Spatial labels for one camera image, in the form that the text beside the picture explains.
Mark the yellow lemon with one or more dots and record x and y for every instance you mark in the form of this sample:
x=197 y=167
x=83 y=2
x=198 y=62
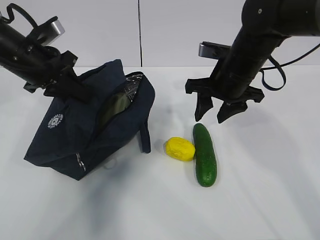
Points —
x=180 y=149

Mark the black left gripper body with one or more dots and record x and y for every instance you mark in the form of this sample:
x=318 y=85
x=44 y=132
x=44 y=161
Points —
x=55 y=76

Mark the navy blue lunch bag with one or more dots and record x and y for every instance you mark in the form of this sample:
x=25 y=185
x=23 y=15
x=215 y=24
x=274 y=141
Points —
x=69 y=139

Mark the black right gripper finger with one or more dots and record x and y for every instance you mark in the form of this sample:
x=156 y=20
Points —
x=228 y=110
x=203 y=105

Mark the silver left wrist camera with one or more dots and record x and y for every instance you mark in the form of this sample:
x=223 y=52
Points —
x=47 y=32

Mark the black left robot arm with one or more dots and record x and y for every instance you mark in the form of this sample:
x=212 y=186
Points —
x=18 y=54

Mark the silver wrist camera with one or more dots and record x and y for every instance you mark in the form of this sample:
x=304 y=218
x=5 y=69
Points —
x=212 y=50
x=47 y=32

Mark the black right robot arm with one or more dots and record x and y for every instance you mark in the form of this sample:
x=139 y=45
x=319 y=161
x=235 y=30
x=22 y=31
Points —
x=266 y=24

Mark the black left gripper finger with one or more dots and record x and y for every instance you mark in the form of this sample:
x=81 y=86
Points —
x=76 y=89
x=67 y=90

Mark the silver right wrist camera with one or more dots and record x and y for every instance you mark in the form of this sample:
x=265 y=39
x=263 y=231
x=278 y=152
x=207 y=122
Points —
x=212 y=50

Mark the glass container green lid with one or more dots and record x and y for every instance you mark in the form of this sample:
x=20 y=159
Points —
x=114 y=105

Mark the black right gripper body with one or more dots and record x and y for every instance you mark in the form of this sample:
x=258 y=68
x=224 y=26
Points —
x=206 y=89

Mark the green cucumber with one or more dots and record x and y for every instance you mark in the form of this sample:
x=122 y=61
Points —
x=205 y=158

